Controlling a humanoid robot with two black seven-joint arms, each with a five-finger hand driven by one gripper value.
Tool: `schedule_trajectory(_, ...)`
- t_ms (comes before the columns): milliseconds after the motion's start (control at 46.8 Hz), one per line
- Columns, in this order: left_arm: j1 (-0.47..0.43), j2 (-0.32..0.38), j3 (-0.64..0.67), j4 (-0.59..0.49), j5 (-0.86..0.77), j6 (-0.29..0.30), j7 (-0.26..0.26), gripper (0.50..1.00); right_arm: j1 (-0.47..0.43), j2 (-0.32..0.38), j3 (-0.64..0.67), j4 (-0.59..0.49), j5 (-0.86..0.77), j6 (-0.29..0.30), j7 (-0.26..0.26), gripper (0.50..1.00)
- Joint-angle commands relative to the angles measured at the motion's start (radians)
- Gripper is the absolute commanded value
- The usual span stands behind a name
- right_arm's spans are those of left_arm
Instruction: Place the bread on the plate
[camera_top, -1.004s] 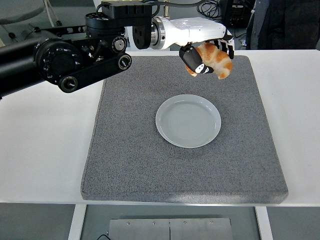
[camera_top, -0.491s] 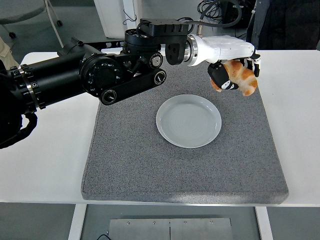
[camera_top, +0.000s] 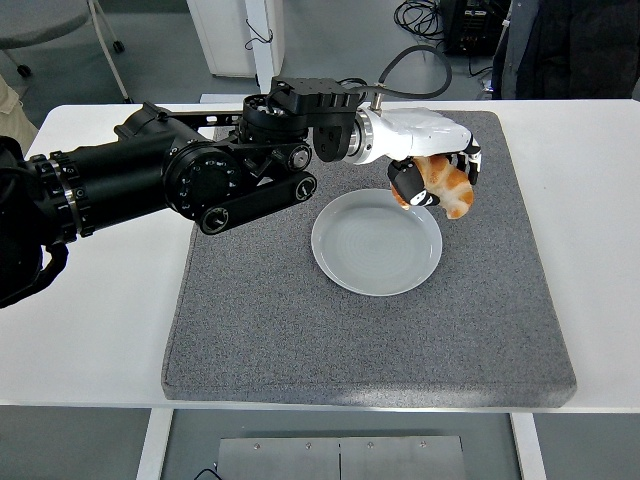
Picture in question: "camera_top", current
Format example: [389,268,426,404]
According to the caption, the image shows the grey chair with casters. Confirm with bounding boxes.
[0,0,136,104]

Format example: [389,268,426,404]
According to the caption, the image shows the grey round plate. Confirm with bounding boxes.
[310,188,444,297]

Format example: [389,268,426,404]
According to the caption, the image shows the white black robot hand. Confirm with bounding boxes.
[368,106,484,211]

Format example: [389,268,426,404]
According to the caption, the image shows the orange croissant bread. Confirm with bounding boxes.
[392,154,475,220]

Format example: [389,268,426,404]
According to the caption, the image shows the grey speckled mat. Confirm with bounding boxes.
[160,110,578,409]

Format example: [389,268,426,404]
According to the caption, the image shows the person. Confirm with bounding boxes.
[491,0,640,101]
[0,74,39,144]

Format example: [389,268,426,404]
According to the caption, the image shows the grey metal plate with screws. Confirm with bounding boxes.
[217,435,469,480]

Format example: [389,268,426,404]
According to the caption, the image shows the black electronics box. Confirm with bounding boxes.
[438,0,514,57]

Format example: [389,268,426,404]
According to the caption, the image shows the black cable coil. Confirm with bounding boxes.
[393,0,451,54]

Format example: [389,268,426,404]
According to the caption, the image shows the thin black hanging wire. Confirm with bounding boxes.
[244,18,275,50]

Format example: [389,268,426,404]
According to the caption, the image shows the white cabinet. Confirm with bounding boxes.
[187,0,286,78]

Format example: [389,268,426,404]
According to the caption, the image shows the white table leg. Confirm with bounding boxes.
[509,412,549,480]
[135,408,175,480]

